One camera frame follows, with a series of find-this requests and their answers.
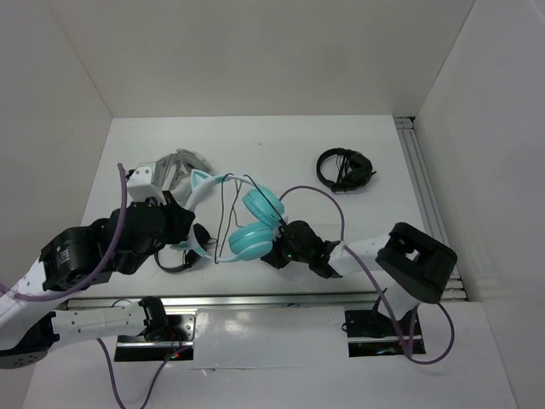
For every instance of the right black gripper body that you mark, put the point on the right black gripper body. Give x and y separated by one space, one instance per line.
283 252

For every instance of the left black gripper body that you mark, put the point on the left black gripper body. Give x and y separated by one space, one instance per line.
174 230

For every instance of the teal cat-ear headphones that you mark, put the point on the teal cat-ear headphones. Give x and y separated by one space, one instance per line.
251 215

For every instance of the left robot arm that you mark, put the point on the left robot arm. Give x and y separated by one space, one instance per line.
33 325

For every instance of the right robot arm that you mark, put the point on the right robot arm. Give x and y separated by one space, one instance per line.
419 265

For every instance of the black headphones front left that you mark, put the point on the black headphones front left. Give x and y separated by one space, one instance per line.
188 257

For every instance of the black headphones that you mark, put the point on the black headphones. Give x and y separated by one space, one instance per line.
188 257
354 170

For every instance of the black headphones back right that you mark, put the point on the black headphones back right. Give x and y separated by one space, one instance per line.
354 170

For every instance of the white grey gaming headset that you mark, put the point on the white grey gaming headset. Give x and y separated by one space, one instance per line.
173 173

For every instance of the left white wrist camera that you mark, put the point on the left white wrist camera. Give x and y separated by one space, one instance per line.
145 182

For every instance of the aluminium front rail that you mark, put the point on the aluminium front rail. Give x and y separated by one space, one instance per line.
454 293

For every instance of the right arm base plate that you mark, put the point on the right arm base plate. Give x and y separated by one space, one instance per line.
370 334

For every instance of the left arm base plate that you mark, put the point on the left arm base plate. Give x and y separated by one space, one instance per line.
176 341

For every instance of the aluminium side rail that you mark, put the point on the aluminium side rail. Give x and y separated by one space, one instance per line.
428 205

